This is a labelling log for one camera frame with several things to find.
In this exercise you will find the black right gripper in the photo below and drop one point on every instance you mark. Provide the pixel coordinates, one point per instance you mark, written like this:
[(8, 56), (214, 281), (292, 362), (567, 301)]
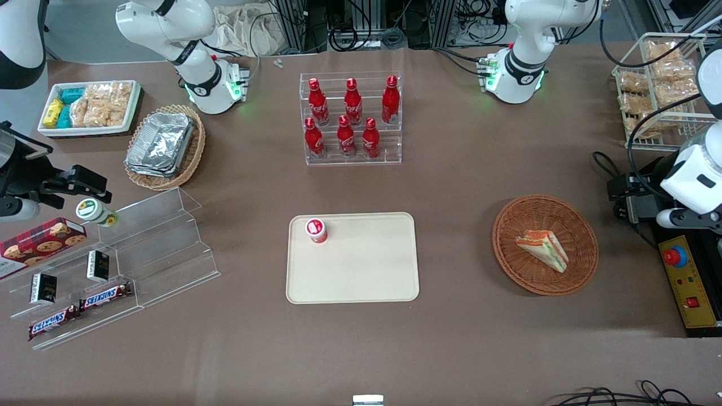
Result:
[(22, 172)]

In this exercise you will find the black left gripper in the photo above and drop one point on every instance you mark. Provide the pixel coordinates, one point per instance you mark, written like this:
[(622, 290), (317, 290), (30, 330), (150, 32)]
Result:
[(646, 196)]

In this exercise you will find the triangular sandwich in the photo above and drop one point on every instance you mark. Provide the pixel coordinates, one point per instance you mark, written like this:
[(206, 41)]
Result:
[(544, 249)]

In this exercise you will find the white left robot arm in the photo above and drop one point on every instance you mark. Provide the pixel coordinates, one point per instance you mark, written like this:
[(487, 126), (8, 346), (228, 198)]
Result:
[(524, 34)]

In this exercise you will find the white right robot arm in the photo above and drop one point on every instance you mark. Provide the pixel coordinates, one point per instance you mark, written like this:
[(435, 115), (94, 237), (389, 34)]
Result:
[(169, 28)]

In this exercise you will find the grey metal tray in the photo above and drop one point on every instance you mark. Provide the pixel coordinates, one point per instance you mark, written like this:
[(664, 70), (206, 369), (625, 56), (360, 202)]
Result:
[(644, 208)]

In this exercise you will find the white rectangular snack tray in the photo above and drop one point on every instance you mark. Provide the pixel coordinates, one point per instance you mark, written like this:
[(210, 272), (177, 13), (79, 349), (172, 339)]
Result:
[(134, 104)]

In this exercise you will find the oval light wicker basket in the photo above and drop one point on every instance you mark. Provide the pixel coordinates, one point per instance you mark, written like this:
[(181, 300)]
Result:
[(194, 152)]

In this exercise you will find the round brown wicker basket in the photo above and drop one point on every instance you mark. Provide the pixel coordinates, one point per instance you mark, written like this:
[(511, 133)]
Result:
[(519, 270)]

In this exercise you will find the beige plastic tray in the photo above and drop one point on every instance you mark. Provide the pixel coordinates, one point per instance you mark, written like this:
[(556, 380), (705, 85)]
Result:
[(361, 270)]

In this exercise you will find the green capped white bottle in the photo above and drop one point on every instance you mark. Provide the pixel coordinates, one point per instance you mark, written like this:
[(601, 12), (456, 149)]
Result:
[(93, 211)]

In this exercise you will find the bagged fried snack packet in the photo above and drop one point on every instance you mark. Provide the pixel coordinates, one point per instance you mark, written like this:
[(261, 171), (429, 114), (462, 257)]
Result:
[(677, 93), (636, 104), (661, 51), (646, 127), (674, 71), (633, 83)]

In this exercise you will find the teal snack packet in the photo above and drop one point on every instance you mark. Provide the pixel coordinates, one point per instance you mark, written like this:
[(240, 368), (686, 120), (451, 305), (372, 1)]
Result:
[(65, 117), (72, 95)]

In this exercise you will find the clear rice cracker packet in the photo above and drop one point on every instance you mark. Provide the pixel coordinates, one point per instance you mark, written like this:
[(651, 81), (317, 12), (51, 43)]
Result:
[(98, 92), (121, 95), (98, 115), (79, 113)]

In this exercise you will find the red cookie box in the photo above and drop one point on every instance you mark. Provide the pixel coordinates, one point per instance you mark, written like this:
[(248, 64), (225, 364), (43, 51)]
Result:
[(39, 242)]

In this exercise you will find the yellow snack packet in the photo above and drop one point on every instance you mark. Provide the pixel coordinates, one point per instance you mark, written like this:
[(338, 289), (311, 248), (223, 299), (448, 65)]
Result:
[(53, 113)]

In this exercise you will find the small black box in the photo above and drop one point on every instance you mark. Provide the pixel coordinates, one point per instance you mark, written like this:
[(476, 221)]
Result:
[(98, 266), (43, 288)]

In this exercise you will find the aluminium foil container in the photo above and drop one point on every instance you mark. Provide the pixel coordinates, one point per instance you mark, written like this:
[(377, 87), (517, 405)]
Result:
[(161, 144)]

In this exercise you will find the red emergency stop button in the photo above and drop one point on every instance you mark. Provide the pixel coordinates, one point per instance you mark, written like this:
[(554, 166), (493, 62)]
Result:
[(675, 256)]

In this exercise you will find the clear acrylic stepped shelf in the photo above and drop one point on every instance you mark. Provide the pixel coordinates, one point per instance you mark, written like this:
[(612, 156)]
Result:
[(169, 248), (73, 332)]

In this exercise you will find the snickers chocolate bar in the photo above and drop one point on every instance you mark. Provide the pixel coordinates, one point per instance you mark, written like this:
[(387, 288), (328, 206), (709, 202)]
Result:
[(106, 295), (53, 322)]

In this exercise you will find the yellow control panel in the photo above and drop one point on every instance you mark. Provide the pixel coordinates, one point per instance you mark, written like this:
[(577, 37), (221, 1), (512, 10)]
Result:
[(691, 287)]

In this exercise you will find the black equipment box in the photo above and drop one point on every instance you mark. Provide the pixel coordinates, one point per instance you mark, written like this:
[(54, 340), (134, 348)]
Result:
[(705, 332)]

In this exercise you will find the beige cloth bag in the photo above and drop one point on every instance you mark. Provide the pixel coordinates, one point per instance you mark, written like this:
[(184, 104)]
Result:
[(248, 31)]

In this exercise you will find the clear acrylic bottle rack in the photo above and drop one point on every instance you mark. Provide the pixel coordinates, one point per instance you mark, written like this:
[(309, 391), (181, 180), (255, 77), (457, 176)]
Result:
[(395, 152)]

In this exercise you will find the red cola bottle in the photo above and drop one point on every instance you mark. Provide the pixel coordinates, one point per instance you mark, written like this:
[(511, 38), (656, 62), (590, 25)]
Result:
[(346, 138), (390, 101), (370, 141), (318, 104), (313, 140), (353, 104)]

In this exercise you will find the red white lidded cup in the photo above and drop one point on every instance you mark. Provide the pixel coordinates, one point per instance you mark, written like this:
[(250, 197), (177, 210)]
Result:
[(316, 230)]

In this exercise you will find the small silver white object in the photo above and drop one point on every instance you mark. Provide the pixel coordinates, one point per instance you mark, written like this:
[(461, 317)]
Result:
[(368, 400)]

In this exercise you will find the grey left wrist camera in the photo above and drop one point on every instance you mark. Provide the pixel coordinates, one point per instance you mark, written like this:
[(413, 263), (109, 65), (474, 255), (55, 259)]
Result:
[(677, 219)]

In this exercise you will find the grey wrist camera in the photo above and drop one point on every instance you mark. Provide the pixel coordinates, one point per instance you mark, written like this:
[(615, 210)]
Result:
[(17, 210), (677, 219)]

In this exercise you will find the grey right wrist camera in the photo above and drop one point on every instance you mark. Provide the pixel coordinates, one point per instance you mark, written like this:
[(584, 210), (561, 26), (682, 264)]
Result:
[(17, 210)]

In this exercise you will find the aluminium frame post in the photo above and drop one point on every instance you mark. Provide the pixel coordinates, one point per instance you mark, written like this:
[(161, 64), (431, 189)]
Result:
[(293, 25)]

